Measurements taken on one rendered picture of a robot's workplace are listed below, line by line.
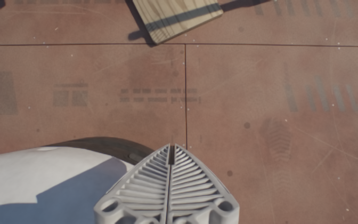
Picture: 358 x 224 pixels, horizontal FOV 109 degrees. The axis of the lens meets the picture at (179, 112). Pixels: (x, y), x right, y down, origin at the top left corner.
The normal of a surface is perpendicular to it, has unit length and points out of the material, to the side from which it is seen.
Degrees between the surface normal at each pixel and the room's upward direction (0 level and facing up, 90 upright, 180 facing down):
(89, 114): 0
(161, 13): 0
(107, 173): 75
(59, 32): 0
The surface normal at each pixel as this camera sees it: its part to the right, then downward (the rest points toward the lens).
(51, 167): 0.13, -0.88
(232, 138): 0.03, -0.06
